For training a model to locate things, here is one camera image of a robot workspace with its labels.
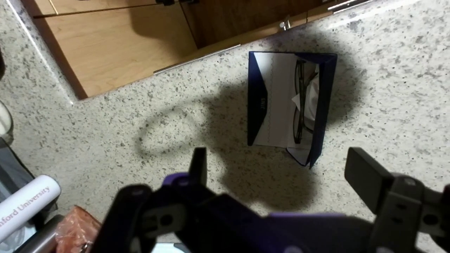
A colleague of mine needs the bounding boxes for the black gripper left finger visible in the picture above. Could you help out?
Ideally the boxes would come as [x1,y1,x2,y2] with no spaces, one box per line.
[90,146,223,253]

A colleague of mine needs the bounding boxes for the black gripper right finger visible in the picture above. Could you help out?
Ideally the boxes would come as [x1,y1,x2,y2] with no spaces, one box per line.
[344,146,450,253]

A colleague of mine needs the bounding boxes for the black framed eyeglasses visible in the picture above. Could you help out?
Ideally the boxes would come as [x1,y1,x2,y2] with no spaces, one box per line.
[292,59,321,145]

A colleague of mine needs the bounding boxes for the navy blue eyeglasses case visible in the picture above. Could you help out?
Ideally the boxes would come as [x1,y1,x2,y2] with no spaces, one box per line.
[247,49,339,168]

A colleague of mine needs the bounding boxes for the orange plastic bag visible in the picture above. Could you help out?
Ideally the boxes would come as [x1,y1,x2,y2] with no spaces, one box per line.
[55,204,103,253]

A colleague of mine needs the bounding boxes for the wooden cabinet panel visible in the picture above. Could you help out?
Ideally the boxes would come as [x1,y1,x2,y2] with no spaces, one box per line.
[20,0,377,101]

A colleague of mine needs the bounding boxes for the white Stanford University tube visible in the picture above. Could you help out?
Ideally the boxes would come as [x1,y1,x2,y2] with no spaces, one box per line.
[0,174,64,243]

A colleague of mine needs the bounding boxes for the black toaster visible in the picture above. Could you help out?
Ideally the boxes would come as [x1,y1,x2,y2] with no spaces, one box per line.
[0,139,37,204]

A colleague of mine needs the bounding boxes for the steel drawer handle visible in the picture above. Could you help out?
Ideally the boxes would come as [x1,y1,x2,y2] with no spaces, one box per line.
[279,0,372,34]

